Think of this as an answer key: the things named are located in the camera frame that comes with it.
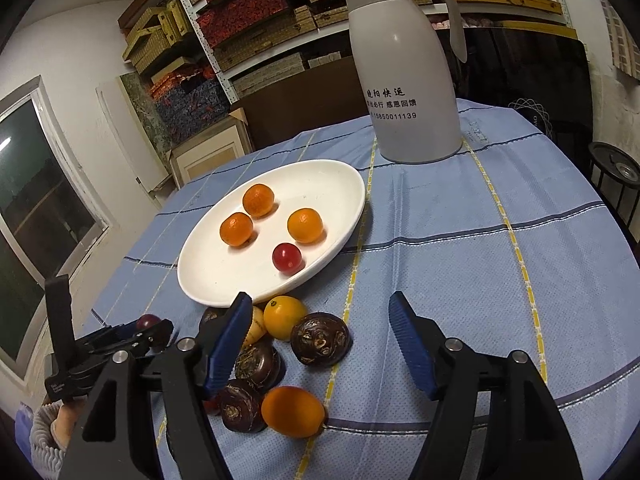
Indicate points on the yellow kumquat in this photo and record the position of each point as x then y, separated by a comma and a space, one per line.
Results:
285, 317

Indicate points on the white board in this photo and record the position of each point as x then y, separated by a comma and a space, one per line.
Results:
115, 135

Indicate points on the small dark red plum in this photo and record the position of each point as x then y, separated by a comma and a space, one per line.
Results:
287, 258

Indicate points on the stack of patterned fabric boxes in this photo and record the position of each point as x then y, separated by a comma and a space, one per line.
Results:
190, 110

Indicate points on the blue checked tablecloth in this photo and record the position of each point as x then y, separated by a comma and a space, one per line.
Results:
450, 260

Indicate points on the black cloth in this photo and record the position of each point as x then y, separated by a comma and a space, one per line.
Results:
525, 70

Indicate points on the shelf of patterned boxes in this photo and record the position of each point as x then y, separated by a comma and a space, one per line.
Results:
260, 50

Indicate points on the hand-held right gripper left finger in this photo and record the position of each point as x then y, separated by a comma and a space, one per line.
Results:
231, 340

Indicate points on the water chestnut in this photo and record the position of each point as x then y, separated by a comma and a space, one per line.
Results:
259, 364
210, 316
244, 406
320, 337

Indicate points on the white thermos jug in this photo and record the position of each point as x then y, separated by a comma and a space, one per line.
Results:
410, 60

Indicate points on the brown wooden board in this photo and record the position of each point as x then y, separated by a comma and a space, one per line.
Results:
300, 100

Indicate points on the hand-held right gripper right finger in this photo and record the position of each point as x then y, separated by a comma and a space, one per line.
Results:
407, 340

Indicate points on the orange mandarin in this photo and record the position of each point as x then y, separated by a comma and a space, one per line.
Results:
305, 225
236, 229
258, 200

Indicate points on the orange kumquat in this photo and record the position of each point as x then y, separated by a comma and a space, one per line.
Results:
292, 411

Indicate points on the red cherry tomato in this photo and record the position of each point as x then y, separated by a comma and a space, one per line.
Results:
212, 405

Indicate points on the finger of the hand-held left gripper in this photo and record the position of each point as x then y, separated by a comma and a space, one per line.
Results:
155, 337
112, 334

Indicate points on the window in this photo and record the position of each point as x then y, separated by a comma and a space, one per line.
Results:
35, 200

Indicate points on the person's left forearm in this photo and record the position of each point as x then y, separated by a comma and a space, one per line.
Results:
47, 435

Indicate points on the white plate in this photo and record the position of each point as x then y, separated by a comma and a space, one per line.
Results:
320, 195

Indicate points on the large dark red plum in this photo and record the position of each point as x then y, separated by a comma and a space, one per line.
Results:
148, 321

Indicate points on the white metal shelf rack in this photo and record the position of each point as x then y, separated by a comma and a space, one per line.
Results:
200, 35

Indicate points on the woven bamboo mat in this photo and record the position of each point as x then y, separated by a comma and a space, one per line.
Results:
622, 35

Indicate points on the black round stand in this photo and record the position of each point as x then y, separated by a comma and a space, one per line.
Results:
615, 175

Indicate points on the framed cardboard box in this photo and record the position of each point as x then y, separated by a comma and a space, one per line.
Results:
210, 155

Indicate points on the marble slab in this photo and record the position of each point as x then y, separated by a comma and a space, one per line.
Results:
140, 110

